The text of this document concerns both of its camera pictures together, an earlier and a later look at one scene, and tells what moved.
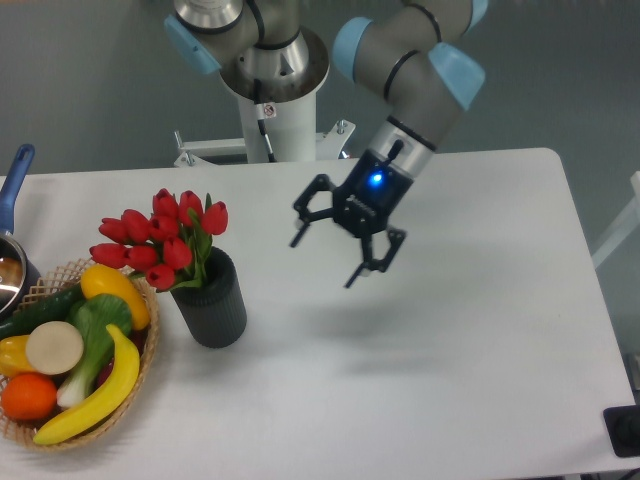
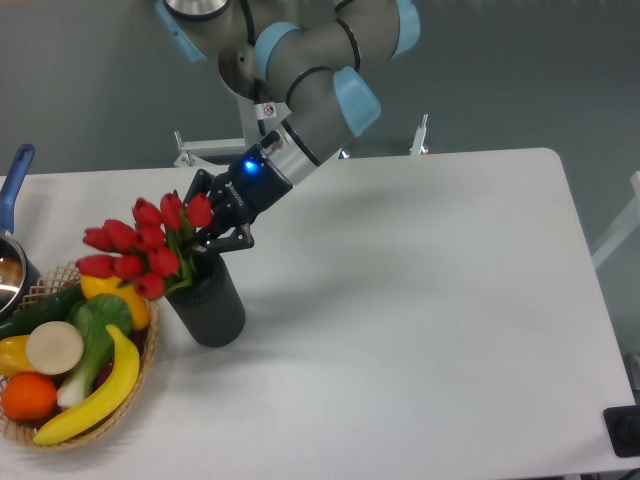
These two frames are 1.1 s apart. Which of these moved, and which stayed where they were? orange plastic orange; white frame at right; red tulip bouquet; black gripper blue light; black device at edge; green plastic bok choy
Moved: red tulip bouquet; black gripper blue light
Stayed: black device at edge; white frame at right; orange plastic orange; green plastic bok choy
